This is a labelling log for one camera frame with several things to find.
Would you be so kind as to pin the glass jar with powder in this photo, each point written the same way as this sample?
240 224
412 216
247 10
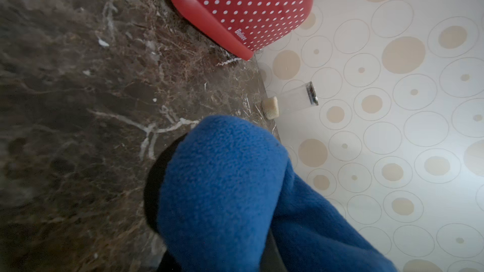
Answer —
294 100

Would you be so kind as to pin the red polka dot toaster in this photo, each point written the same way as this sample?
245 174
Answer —
243 27

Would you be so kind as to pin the blue cleaning cloth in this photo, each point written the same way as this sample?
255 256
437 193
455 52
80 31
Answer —
225 197

